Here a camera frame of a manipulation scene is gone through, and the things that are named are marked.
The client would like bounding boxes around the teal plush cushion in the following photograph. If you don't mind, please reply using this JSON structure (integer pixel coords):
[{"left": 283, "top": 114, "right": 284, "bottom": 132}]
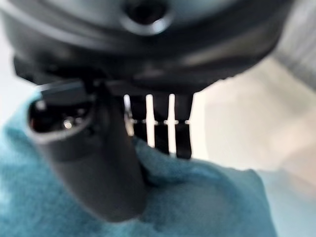
[{"left": 0, "top": 91, "right": 278, "bottom": 237}]

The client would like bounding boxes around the grey fabric sofa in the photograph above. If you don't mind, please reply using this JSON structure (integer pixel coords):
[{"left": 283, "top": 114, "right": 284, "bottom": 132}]
[{"left": 273, "top": 0, "right": 316, "bottom": 74}]

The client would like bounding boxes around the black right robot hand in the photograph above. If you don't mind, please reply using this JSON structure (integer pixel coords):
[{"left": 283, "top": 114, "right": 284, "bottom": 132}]
[{"left": 0, "top": 0, "right": 292, "bottom": 223}]

